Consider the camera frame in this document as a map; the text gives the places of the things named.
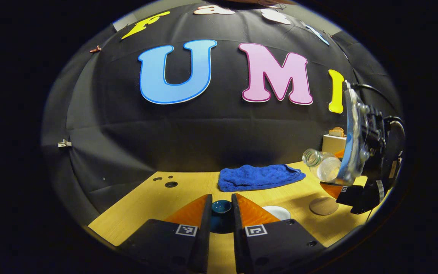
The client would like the black backdrop cloth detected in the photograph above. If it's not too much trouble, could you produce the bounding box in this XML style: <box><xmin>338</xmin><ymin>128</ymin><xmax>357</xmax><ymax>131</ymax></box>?
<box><xmin>41</xmin><ymin>2</ymin><xmax>404</xmax><ymax>225</ymax></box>

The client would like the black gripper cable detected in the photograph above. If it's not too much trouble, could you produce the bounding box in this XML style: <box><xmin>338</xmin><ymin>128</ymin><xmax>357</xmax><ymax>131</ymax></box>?
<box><xmin>352</xmin><ymin>83</ymin><xmax>406</xmax><ymax>132</ymax></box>

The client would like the blue towel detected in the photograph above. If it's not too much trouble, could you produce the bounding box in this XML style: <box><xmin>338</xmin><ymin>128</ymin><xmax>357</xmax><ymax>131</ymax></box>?
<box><xmin>218</xmin><ymin>164</ymin><xmax>306</xmax><ymax>192</ymax></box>

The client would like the white toaster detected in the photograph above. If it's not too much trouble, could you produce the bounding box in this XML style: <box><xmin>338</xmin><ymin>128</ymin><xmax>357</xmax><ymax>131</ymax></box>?
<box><xmin>322</xmin><ymin>135</ymin><xmax>347</xmax><ymax>155</ymax></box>

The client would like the round brown coaster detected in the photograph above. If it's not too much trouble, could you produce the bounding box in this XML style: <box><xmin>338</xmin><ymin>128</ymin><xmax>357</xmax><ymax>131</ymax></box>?
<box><xmin>309</xmin><ymin>197</ymin><xmax>339</xmax><ymax>216</ymax></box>

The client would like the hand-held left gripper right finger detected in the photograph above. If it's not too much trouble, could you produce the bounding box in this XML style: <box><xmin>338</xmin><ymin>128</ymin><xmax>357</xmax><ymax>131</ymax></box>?
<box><xmin>231</xmin><ymin>193</ymin><xmax>326</xmax><ymax>274</ymax></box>

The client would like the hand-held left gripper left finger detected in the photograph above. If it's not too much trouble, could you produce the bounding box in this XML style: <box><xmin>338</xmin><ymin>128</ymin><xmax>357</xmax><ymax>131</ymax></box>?
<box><xmin>116</xmin><ymin>194</ymin><xmax>213</xmax><ymax>274</ymax></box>

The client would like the clear plastic water bottle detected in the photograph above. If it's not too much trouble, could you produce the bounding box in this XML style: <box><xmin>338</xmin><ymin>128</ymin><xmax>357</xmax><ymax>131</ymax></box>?
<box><xmin>302</xmin><ymin>148</ymin><xmax>343</xmax><ymax>182</ymax></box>

